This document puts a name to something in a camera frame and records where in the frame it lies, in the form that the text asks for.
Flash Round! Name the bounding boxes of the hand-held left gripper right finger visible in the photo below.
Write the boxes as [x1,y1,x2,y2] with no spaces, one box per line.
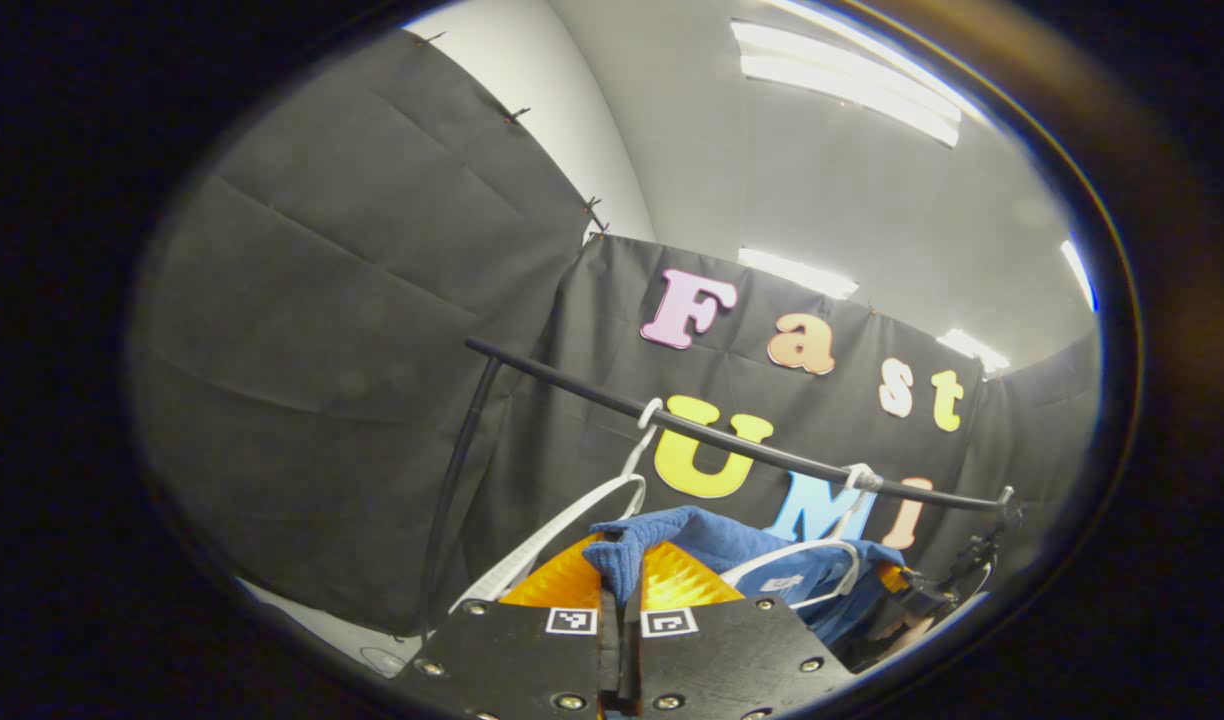
[622,540,860,720]

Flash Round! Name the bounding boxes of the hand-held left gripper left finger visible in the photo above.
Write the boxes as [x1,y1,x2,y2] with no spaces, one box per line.
[387,535,625,720]

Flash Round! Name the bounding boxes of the blue corduroy jacket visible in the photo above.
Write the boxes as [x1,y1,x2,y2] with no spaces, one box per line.
[582,505,908,649]

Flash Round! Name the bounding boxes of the white plastic hanger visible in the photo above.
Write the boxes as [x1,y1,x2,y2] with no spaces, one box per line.
[450,398,665,616]
[722,463,885,611]

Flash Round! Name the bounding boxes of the black metal clothes rack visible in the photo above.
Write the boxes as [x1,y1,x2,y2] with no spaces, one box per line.
[422,337,1015,641]

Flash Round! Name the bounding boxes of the ceiling light panel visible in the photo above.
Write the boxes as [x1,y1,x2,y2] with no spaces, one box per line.
[1059,237,1099,312]
[936,328,1012,374]
[737,247,860,300]

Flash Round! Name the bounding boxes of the black backdrop cloth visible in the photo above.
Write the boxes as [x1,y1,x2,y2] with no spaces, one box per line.
[130,28,1103,641]

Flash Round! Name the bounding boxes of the large ceiling light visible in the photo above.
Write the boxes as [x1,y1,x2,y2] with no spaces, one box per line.
[730,20,965,148]

